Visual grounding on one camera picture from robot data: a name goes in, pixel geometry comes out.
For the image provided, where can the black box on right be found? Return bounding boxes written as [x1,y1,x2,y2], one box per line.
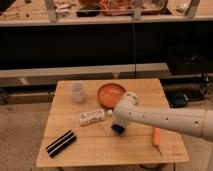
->
[167,45,213,75]

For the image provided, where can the black white striped block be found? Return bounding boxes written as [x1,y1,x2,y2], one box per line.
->
[46,130,77,158]

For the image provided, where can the orange plate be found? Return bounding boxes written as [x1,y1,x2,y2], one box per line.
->
[97,83,126,109]

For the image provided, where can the black vertical cable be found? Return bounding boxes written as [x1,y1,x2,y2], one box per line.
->
[131,18,138,80]

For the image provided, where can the clear plastic cup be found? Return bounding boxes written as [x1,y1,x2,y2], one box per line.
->
[69,81,86,103]

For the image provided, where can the wooden table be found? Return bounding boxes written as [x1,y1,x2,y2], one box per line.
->
[36,80,189,167]

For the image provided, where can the black device on floor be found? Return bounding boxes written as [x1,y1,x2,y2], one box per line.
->
[168,92,188,108]

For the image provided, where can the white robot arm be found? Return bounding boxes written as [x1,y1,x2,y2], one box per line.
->
[111,92,213,142]

